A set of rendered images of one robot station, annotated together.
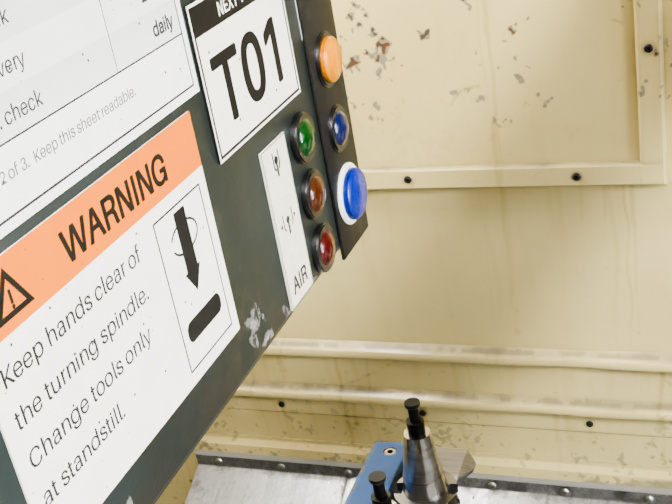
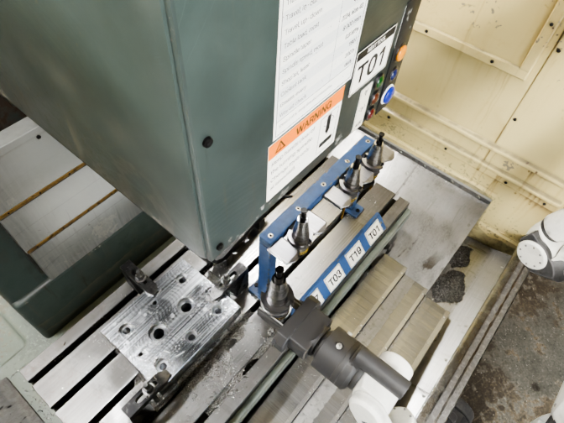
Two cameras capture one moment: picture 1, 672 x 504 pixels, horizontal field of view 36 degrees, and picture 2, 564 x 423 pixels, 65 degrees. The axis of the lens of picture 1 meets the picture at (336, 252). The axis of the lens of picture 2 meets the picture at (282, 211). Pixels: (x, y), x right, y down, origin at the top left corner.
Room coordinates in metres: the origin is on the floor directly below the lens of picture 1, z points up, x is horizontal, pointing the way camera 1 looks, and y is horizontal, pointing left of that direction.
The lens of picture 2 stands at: (-0.07, 0.02, 2.13)
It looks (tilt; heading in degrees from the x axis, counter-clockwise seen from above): 54 degrees down; 12
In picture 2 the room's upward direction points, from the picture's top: 5 degrees clockwise
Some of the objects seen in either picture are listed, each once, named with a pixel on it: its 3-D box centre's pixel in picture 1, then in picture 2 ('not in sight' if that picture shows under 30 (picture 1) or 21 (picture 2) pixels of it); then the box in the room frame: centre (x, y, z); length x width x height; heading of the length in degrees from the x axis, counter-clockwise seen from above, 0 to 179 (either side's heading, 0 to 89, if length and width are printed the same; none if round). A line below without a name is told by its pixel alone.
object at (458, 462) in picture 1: (441, 464); (383, 153); (0.87, -0.07, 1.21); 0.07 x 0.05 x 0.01; 66
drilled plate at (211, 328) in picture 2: not in sight; (173, 321); (0.31, 0.37, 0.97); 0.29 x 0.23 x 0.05; 156
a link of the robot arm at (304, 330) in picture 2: not in sight; (316, 338); (0.24, -0.01, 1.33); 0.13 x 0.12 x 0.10; 156
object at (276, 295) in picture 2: not in sight; (278, 287); (0.28, 0.09, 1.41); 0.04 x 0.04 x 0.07
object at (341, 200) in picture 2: not in sight; (338, 197); (0.67, 0.02, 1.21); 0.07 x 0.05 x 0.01; 66
